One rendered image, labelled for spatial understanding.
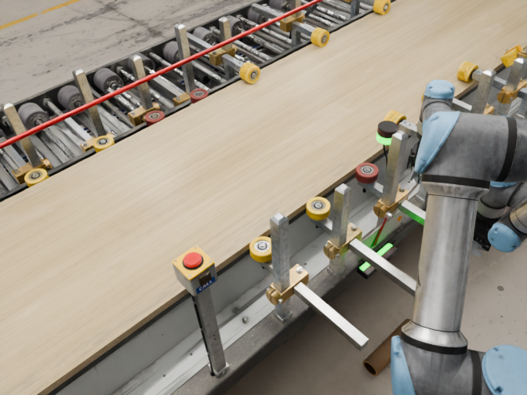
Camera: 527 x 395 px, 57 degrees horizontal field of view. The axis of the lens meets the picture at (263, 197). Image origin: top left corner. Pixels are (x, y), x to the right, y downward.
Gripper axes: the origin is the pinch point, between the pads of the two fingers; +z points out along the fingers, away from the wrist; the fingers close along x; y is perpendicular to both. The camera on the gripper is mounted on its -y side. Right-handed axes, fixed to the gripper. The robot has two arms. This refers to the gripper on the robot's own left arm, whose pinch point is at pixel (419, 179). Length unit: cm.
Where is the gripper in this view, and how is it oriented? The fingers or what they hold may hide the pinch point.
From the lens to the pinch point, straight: 162.3
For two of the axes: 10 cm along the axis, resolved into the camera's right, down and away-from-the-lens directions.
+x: 8.8, 3.0, -3.6
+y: -4.7, 6.4, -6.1
